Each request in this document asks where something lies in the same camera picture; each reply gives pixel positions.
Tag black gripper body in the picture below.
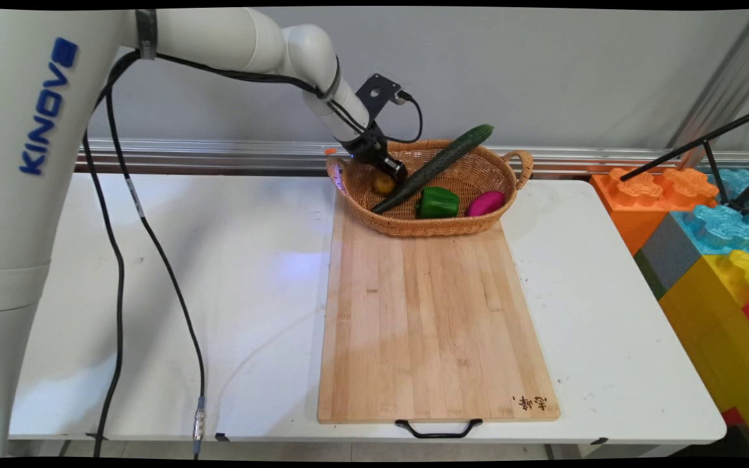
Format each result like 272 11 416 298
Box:
347 130 396 175

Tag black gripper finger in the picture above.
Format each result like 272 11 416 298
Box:
381 156 409 185

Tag long green cucumber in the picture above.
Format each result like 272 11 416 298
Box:
371 124 495 216

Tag green bell pepper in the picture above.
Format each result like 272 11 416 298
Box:
415 187 461 220

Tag woven wicker basket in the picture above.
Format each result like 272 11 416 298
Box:
326 138 534 238

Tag magenta eggplant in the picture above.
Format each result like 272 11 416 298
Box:
466 190 506 218

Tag bamboo cutting board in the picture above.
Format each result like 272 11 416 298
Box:
317 195 561 424

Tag orange giant toy brick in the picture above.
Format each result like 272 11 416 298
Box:
590 167 719 256

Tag grey giant toy brick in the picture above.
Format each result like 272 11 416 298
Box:
633 213 702 301

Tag black tripod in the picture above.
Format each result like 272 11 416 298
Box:
619 103 749 218

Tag blue giant toy brick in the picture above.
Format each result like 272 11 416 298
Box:
670 169 749 256

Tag yellow giant toy brick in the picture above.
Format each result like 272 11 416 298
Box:
659 249 749 458

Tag black camera cable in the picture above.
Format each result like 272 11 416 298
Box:
374 91 425 145

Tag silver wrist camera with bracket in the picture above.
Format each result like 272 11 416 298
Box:
356 73 409 124

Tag black arm strap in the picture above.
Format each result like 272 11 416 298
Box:
318 57 344 105
135 8 159 61

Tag aluminium rail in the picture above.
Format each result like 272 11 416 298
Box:
75 136 749 177

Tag black cable with metal connector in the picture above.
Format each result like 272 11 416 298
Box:
105 49 375 460

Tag black cutting board handle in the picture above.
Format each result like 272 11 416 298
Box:
395 418 483 439

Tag black hanging cable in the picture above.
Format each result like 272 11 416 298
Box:
81 130 127 458

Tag aluminium frame post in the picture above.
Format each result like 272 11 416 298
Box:
666 9 749 171

